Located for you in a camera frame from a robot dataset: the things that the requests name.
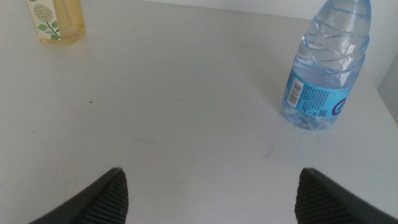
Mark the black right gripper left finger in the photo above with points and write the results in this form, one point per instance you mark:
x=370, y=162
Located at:
x=102, y=202

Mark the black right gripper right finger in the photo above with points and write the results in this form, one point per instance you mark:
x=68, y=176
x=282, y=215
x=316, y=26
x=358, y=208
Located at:
x=323, y=202

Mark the blue label water bottle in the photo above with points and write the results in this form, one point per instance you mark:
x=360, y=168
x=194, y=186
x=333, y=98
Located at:
x=323, y=74

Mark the yellow tea bottle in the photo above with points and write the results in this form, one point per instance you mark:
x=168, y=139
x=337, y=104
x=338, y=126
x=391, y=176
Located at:
x=70, y=21

